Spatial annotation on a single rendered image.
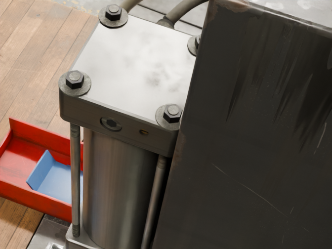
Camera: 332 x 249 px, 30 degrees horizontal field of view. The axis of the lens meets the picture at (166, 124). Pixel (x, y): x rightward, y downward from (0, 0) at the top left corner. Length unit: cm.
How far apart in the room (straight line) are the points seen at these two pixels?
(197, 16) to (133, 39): 221
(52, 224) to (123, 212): 52
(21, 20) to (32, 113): 24
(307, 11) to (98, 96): 18
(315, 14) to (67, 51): 100
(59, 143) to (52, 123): 8
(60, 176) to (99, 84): 66
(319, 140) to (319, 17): 8
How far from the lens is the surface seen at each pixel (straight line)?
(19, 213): 106
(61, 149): 110
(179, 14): 49
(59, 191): 107
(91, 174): 52
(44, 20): 132
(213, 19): 30
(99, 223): 58
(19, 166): 110
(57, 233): 104
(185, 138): 37
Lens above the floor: 184
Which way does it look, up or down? 54 degrees down
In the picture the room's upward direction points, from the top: 11 degrees clockwise
